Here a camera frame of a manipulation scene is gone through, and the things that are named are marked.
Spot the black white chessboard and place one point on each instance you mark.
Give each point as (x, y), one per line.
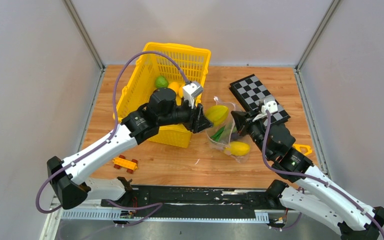
(249, 90)

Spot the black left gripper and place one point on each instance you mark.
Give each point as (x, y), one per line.
(202, 123)

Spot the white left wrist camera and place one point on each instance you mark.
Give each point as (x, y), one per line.
(191, 91)

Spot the yellow plastic basket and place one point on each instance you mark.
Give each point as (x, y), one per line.
(177, 63)

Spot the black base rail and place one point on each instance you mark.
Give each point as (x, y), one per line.
(186, 204)

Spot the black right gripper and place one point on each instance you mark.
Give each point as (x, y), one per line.
(241, 120)

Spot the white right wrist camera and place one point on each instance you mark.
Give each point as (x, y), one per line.
(265, 106)

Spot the clear zip top bag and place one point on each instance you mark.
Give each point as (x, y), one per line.
(229, 122)

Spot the yellow green star fruit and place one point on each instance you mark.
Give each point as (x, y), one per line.
(217, 114)

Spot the green bean pod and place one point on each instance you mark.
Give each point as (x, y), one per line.
(225, 135)

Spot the orange plastic handle piece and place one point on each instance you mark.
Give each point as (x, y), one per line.
(303, 148)

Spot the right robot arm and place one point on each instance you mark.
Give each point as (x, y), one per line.
(304, 187)

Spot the yellow lemon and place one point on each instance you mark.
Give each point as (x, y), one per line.
(175, 86)

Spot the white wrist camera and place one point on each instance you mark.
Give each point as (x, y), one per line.
(265, 106)
(191, 91)

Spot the yellow toy car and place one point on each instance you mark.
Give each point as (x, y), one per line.
(121, 162)

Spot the green round vegetable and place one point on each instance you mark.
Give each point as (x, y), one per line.
(161, 82)

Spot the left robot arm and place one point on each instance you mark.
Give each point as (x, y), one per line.
(70, 177)

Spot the yellow mango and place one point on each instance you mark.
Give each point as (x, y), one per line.
(180, 93)

